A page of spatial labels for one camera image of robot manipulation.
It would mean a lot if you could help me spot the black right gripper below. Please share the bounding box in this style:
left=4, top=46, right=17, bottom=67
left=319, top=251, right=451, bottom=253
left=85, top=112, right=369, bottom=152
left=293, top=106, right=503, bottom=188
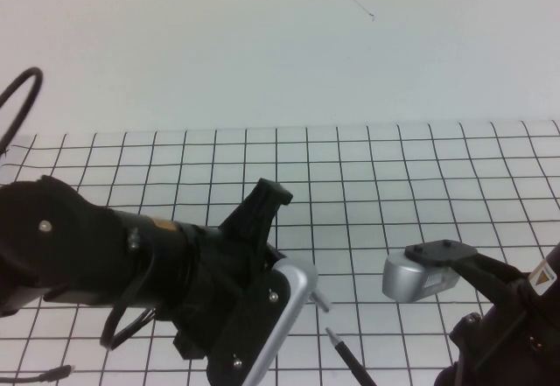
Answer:
left=436, top=241, right=560, bottom=386

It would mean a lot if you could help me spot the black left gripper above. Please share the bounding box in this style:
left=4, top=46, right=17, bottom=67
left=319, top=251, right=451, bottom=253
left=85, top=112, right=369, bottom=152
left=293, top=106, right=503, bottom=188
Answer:
left=125, top=177, right=293, bottom=361

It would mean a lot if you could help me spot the translucent grey pen cap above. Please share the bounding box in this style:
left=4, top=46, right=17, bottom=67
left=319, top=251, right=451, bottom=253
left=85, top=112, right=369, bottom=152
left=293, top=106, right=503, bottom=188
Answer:
left=311, top=288, right=333, bottom=314

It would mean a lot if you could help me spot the black pen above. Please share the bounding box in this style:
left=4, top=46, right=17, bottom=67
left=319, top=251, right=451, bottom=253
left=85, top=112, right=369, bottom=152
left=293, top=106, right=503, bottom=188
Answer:
left=325, top=326, right=379, bottom=386

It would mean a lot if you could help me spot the white black-grid paper mat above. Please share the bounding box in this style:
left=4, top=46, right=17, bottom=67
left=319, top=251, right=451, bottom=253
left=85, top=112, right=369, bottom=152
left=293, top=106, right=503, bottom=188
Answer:
left=0, top=118, right=560, bottom=386

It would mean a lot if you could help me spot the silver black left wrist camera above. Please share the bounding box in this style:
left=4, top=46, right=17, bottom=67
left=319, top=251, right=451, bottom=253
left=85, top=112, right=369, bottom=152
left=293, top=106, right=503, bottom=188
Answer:
left=204, top=257, right=321, bottom=386

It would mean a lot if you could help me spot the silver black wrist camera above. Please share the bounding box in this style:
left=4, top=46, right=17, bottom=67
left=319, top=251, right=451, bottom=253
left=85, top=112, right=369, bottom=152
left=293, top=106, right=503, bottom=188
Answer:
left=204, top=257, right=321, bottom=386
left=381, top=238, right=480, bottom=305

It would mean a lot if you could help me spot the black right camera bracket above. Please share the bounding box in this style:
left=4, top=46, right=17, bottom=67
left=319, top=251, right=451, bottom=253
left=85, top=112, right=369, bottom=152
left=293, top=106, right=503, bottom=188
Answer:
left=446, top=249, right=531, bottom=305

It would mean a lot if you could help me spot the thin black left arm wire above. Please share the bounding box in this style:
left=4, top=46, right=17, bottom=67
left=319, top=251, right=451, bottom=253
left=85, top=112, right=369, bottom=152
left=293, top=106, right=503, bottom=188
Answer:
left=99, top=305, right=155, bottom=353

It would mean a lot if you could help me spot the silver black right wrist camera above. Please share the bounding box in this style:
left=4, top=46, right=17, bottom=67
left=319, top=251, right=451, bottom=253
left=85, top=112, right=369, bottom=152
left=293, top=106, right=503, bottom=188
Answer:
left=381, top=238, right=480, bottom=305

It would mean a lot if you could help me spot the thick black left camera cable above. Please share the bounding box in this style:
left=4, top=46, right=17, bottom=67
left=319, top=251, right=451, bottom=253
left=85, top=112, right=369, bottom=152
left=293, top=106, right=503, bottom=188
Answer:
left=0, top=363, right=74, bottom=383

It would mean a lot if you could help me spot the looped black left arm cable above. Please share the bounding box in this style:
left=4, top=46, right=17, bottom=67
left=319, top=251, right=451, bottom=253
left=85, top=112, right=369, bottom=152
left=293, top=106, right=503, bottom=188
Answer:
left=0, top=67, right=45, bottom=153

